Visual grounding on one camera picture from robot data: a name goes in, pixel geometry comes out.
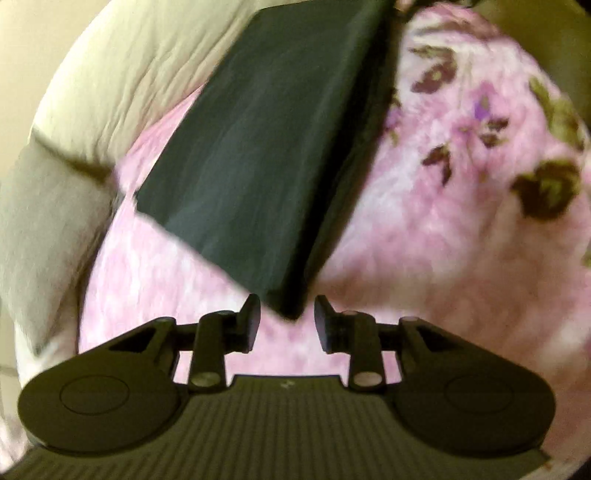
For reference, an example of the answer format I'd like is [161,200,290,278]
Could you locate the pink floral blanket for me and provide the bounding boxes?
[0,0,591,467]

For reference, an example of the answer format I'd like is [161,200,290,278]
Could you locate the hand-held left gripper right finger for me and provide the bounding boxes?
[315,295,495,393]

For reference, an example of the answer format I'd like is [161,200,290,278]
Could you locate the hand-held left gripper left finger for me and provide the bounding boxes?
[83,294,260,393]

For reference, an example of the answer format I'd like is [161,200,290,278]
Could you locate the black pants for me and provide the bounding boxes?
[134,0,407,319]

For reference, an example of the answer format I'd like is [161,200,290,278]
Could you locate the light grey quilt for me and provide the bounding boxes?
[0,0,264,370]

